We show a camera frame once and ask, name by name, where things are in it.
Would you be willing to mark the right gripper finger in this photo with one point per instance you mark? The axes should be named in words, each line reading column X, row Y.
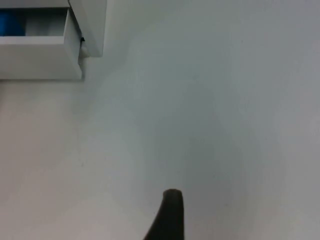
column 170, row 220

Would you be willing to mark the grey drawer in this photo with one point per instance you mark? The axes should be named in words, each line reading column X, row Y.
column 37, row 55

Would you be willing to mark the blue block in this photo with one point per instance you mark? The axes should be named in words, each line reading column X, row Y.
column 11, row 22

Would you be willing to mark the small grey chest of drawers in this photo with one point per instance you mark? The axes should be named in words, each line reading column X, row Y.
column 91, row 25

